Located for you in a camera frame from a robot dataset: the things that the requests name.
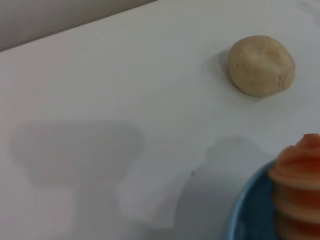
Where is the round beige bun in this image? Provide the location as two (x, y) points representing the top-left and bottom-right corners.
(227, 34), (297, 98)

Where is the long orange striped bread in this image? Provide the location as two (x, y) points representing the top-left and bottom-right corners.
(267, 133), (320, 240)

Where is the blue ceramic bowl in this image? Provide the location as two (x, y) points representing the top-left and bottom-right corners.
(219, 159), (282, 240)

